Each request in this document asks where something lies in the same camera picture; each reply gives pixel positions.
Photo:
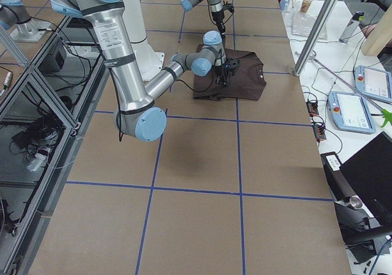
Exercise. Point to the blue teach pendant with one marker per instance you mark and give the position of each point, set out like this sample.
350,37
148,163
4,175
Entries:
350,112
374,83

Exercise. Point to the near blue teach pendant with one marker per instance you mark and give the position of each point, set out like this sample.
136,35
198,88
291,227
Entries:
350,112

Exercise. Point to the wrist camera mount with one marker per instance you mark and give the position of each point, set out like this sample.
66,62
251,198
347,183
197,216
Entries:
231,66
228,6

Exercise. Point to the brown t-shirt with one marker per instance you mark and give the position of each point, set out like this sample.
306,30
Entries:
246,83

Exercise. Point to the black laptop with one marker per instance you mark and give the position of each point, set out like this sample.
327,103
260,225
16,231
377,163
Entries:
369,174

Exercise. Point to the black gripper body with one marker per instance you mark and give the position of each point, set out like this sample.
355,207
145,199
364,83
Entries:
219,71
219,19

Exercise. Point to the metal reacher grabber tool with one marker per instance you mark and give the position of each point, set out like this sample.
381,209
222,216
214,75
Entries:
386,115

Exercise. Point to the aluminium frame post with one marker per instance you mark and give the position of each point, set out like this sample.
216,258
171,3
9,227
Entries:
313,37

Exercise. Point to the iced coffee cup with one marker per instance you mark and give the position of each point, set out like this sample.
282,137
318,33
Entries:
305,5

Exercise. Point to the aluminium side frame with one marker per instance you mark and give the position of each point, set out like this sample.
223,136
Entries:
43,121

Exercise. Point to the far blue teach pendant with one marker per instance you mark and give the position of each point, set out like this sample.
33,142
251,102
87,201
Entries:
374,83

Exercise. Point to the brown paper table cover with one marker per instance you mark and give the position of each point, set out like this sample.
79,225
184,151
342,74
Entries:
232,187

